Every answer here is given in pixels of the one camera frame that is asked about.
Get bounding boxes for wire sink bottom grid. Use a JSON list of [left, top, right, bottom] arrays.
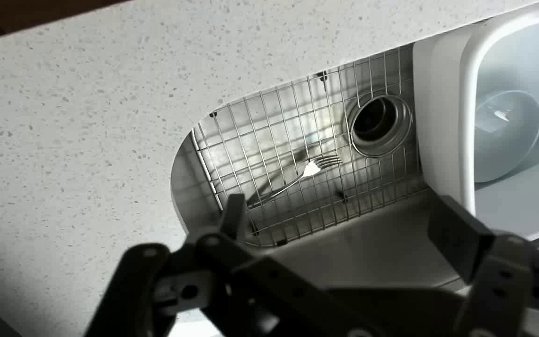
[[190, 44, 426, 248]]

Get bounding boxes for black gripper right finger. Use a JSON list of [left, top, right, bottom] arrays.
[[426, 194, 539, 337]]

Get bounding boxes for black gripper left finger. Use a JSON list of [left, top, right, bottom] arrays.
[[84, 192, 378, 337]]

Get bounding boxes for white plastic wash tub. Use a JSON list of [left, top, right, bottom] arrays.
[[411, 0, 539, 241]]

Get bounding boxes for round grey bowl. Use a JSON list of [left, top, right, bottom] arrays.
[[473, 87, 539, 185]]

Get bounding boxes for round sink drain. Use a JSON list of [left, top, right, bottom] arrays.
[[340, 91, 415, 156]]

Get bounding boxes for stainless steel sink basin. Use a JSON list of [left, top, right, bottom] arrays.
[[170, 0, 539, 295]]

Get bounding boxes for silver fork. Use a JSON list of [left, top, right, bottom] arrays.
[[247, 151, 346, 207]]

